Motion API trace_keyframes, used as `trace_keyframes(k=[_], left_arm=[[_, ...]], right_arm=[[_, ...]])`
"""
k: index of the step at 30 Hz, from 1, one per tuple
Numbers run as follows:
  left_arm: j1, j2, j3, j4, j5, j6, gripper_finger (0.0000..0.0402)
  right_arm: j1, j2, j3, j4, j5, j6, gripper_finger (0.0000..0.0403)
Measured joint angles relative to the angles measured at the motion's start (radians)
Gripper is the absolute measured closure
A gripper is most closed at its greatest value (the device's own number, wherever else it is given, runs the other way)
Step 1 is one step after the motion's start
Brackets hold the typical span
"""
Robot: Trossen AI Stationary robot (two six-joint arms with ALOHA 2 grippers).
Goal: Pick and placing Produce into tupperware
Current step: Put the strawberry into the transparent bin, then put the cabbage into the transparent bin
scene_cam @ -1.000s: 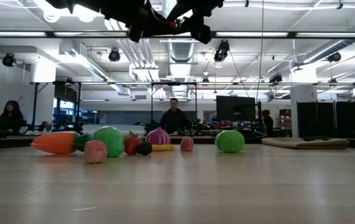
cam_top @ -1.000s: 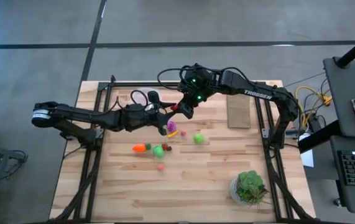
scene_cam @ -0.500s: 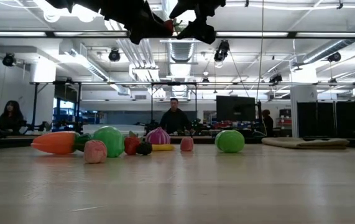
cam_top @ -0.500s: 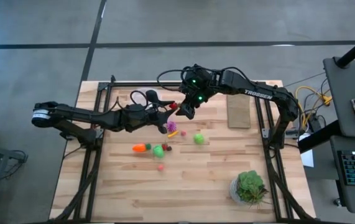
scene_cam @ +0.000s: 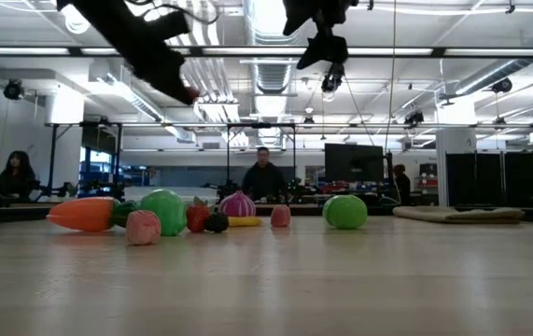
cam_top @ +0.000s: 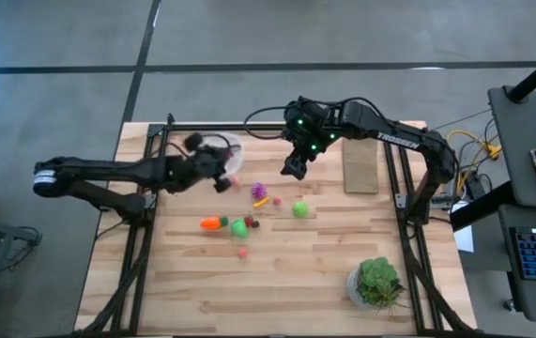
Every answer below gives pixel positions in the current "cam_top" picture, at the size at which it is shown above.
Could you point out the lime green toy ball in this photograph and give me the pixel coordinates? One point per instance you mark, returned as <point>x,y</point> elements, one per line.
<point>301,210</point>

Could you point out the green leafy toy vegetable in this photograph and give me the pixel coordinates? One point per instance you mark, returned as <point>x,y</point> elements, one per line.
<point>239,229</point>

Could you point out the clear plastic tupperware container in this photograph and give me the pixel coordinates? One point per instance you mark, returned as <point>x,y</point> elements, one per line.
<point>237,164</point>

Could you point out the purple striped toy onion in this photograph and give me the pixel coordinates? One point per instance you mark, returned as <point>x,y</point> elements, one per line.
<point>258,190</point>

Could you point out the grey side desk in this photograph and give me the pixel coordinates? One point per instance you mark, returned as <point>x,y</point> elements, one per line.
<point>516,141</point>

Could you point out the succulent in white pot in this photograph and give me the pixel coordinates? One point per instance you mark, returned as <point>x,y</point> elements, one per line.
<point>378,281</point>

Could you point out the black aluminium table frame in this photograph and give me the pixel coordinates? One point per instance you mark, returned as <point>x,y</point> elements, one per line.
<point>192,127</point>

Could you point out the pink toy ball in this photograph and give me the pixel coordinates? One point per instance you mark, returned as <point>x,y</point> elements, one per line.
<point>277,201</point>
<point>242,253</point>

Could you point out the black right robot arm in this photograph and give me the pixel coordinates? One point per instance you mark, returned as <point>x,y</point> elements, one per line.
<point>399,138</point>

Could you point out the black power strip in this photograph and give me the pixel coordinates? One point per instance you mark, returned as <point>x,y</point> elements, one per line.
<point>475,187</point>

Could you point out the small red toy berry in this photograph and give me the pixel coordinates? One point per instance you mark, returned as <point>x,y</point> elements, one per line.
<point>249,220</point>

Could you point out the tan folded cloth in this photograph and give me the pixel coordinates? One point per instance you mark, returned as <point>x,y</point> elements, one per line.
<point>360,169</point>

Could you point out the white paper sheet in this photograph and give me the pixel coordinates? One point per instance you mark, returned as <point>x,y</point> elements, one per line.
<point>464,237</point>

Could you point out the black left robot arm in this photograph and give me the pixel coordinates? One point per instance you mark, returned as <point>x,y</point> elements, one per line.
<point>108,171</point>

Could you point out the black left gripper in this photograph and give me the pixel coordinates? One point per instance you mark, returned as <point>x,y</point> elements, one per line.
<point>206,166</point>

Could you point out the orange toy carrot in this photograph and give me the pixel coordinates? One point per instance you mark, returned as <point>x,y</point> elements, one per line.
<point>211,223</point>

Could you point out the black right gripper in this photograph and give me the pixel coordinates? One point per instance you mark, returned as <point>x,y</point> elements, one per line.
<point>305,152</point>

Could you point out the yellow toy banana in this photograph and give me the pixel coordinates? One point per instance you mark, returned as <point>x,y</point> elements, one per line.
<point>261,202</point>

